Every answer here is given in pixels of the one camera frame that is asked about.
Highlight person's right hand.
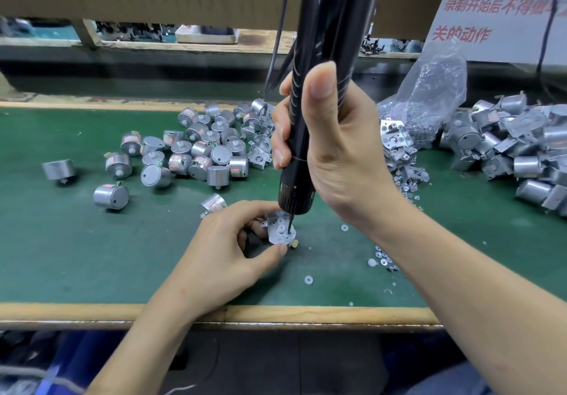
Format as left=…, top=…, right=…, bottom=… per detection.
left=270, top=61, right=400, bottom=232

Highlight person's left hand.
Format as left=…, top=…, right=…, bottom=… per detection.
left=168, top=199, right=294, bottom=316

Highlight pile of metal brackets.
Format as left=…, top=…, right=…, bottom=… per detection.
left=239, top=98, right=432, bottom=196

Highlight silver metal bracket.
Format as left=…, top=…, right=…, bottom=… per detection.
left=264, top=211, right=298, bottom=246

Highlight pile of silver motors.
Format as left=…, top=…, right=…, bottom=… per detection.
left=41, top=98, right=276, bottom=212

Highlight black electric screwdriver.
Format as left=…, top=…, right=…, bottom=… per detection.
left=277, top=0, right=382, bottom=216

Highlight pile of assembled motors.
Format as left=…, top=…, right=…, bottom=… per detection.
left=443, top=91, right=567, bottom=217

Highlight person's right forearm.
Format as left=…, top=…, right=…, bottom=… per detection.
left=363, top=199, right=567, bottom=395

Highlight person's left forearm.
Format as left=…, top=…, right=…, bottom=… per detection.
left=86, top=293, right=227, bottom=395

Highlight small clear plastic bag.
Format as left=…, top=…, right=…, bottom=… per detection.
left=379, top=40, right=468, bottom=147

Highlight scatter of small silver screws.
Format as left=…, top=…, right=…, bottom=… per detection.
left=304, top=191, right=426, bottom=298

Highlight blue plastic bin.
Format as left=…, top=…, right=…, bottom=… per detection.
left=35, top=330, right=125, bottom=395

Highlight green bench mat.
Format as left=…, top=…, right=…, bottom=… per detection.
left=0, top=107, right=567, bottom=307

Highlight white paper sign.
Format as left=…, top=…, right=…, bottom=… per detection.
left=425, top=0, right=567, bottom=65

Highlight grey blue trousers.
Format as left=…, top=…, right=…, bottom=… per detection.
left=429, top=359, right=524, bottom=395

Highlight black hanging cable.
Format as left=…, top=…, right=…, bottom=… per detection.
left=268, top=45, right=295, bottom=97
left=264, top=0, right=292, bottom=97

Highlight slanted wooden post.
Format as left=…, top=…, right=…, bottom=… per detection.
left=0, top=71, right=37, bottom=103

